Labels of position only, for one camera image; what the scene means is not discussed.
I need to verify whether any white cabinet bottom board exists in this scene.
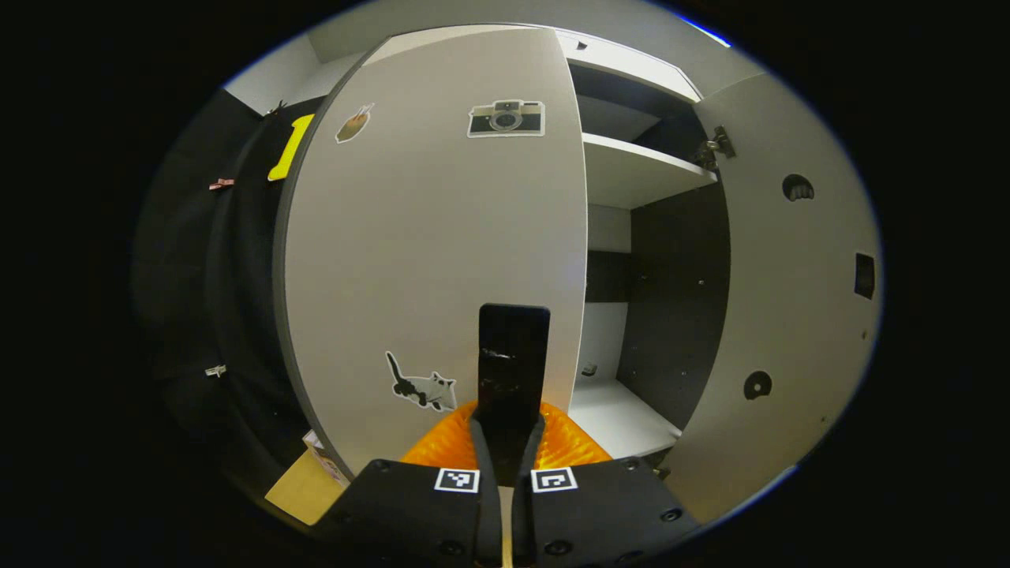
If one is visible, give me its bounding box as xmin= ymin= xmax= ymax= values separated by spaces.
xmin=568 ymin=377 xmax=684 ymax=461

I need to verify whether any cabinet door with headphone sticker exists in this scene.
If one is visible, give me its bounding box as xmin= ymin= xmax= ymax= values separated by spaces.
xmin=663 ymin=73 xmax=883 ymax=525

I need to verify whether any white cabinet shelf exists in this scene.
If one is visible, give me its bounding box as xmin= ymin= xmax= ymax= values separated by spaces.
xmin=582 ymin=133 xmax=719 ymax=211

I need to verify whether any metal door hinge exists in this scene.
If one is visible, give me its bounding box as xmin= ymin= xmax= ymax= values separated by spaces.
xmin=694 ymin=125 xmax=737 ymax=171

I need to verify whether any beige double-door shoe cabinet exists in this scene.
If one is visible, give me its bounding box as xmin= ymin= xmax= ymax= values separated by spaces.
xmin=272 ymin=22 xmax=883 ymax=525

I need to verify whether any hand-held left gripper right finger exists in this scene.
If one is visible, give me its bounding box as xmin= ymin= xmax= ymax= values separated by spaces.
xmin=511 ymin=401 xmax=703 ymax=567

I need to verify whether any black backdrop cloth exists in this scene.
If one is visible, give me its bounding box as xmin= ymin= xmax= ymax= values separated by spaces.
xmin=130 ymin=88 xmax=348 ymax=494

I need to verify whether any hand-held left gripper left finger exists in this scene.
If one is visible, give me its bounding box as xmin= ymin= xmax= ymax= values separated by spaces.
xmin=316 ymin=401 xmax=506 ymax=567

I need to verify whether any black handle of camera-sticker door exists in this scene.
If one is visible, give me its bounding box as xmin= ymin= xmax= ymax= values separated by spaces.
xmin=477 ymin=304 xmax=552 ymax=486

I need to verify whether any cabinet door with camera sticker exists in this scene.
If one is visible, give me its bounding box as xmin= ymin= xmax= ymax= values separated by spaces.
xmin=272 ymin=26 xmax=589 ymax=484

